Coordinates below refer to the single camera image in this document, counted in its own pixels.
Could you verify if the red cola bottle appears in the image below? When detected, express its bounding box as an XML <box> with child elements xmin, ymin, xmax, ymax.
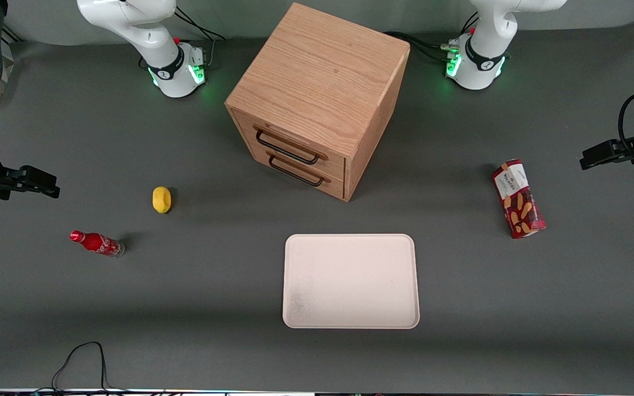
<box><xmin>69</xmin><ymin>230</ymin><xmax>125</xmax><ymax>258</ymax></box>

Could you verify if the black right base cable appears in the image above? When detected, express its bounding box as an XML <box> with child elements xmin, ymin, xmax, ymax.
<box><xmin>173</xmin><ymin>5</ymin><xmax>226</xmax><ymax>69</ymax></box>

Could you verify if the red cookie box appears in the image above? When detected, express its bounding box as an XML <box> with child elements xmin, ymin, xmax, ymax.
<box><xmin>491</xmin><ymin>159</ymin><xmax>547</xmax><ymax>239</ymax></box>

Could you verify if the black metal drawer handle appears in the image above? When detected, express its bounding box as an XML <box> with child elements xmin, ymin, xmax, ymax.
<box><xmin>253</xmin><ymin>125</ymin><xmax>329</xmax><ymax>166</ymax></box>
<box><xmin>266</xmin><ymin>151</ymin><xmax>332</xmax><ymax>188</ymax></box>

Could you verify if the wooden drawer cabinet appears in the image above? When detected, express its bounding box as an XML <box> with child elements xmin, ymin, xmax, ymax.
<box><xmin>225</xmin><ymin>2</ymin><xmax>411</xmax><ymax>202</ymax></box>

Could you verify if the white rectangular tray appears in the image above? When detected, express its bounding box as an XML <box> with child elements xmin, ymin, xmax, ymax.
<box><xmin>282</xmin><ymin>234</ymin><xmax>421</xmax><ymax>330</ymax></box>

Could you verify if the black looped table cable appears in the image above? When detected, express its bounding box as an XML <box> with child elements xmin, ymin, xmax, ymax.
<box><xmin>34</xmin><ymin>342</ymin><xmax>130</xmax><ymax>395</ymax></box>

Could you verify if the wooden drawer front with handle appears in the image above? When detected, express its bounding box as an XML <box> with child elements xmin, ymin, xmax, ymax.
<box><xmin>242</xmin><ymin>142</ymin><xmax>346</xmax><ymax>201</ymax></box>
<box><xmin>231</xmin><ymin>108</ymin><xmax>347</xmax><ymax>180</ymax></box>

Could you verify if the black base cable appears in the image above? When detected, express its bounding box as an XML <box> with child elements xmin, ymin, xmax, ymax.
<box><xmin>384</xmin><ymin>11</ymin><xmax>480</xmax><ymax>62</ymax></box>
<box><xmin>173</xmin><ymin>5</ymin><xmax>226</xmax><ymax>69</ymax></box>

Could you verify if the black left base cable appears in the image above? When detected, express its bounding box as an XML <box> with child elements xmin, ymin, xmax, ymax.
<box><xmin>384</xmin><ymin>11</ymin><xmax>480</xmax><ymax>62</ymax></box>

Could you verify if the yellow lemon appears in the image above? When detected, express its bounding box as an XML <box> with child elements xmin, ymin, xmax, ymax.
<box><xmin>152</xmin><ymin>186</ymin><xmax>172</xmax><ymax>214</ymax></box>

